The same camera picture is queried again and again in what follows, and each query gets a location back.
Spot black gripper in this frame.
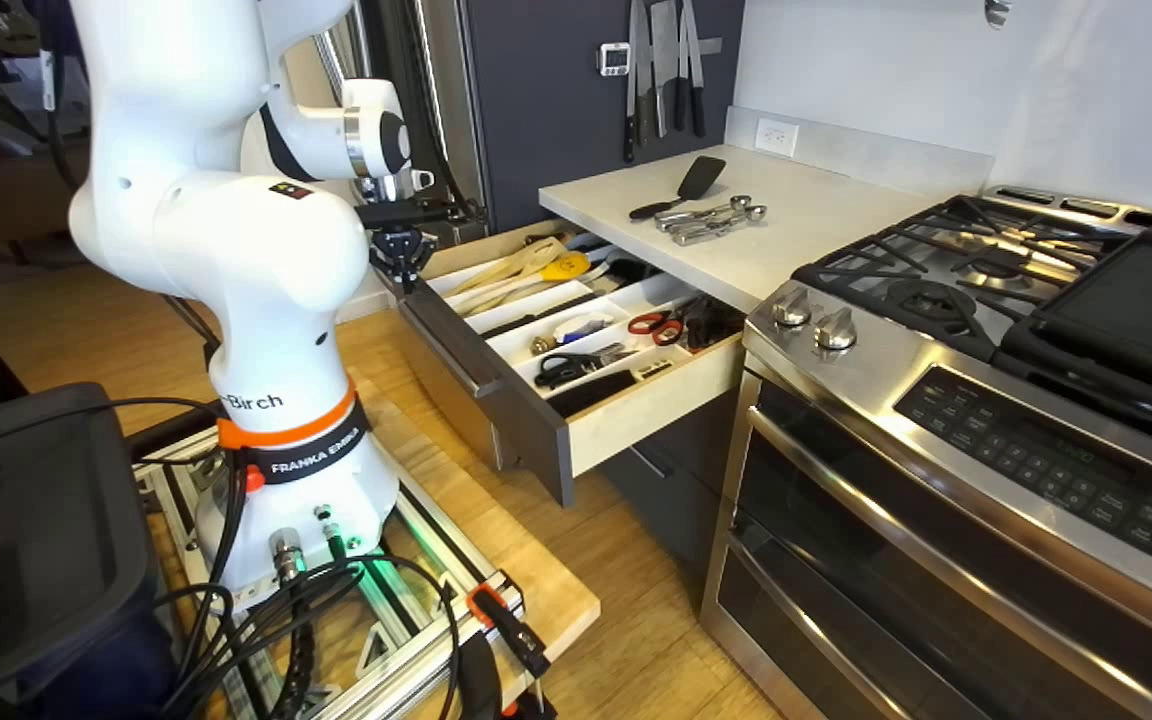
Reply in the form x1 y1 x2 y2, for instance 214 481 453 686
360 199 450 288

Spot grey kitchen drawer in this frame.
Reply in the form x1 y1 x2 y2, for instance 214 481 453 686
399 222 740 506

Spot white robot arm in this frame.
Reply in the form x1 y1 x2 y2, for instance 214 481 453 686
70 0 410 606

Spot yellow smiley spatula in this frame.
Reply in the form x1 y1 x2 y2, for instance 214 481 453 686
541 251 593 286

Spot stainless steel refrigerator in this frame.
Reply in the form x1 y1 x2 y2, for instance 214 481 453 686
334 0 483 229

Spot white cutlery organizer tray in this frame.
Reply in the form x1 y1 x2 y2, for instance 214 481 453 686
428 234 740 415

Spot metal utensil on counter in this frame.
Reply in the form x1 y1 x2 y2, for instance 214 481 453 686
656 197 767 243

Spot black spatula on counter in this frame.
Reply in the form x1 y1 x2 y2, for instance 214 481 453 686
632 156 726 222

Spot wooden platform board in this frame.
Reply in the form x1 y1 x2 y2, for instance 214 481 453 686
334 384 605 674

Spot grey lower cabinet drawers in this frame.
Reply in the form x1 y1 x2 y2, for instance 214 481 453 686
605 398 731 581

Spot left stove knob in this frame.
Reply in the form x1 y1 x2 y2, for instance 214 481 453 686
774 294 813 334

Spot stove knob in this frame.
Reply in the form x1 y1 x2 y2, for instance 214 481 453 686
815 308 856 357
774 294 813 334

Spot right stove knob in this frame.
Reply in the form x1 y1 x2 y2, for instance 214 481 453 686
815 308 856 357

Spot black chair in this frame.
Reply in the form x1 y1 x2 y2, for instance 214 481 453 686
0 384 176 720

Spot stainless steel stove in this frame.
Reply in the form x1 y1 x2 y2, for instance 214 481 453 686
700 190 1152 720

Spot black griddle plate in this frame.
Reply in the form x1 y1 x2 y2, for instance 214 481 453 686
1005 229 1152 408

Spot red handled scissors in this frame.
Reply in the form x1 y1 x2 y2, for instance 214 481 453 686
630 314 686 345

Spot knives on wall rack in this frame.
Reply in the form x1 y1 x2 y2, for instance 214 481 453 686
624 0 703 150

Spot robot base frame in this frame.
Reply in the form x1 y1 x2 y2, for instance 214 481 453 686
135 431 558 720

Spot wall power outlet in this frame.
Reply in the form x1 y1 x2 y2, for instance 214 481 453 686
755 120 802 156

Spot black cable bundle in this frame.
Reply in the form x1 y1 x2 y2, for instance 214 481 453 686
147 453 474 720

